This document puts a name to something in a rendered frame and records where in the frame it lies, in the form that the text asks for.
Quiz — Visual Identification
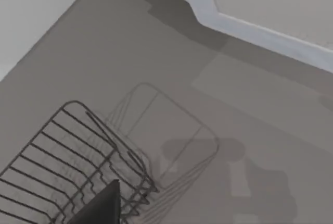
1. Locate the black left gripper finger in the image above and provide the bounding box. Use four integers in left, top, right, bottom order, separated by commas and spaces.
67, 179, 121, 224

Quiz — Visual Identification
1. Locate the grey wire dish rack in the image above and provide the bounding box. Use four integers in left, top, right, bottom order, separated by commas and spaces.
0, 100, 159, 224

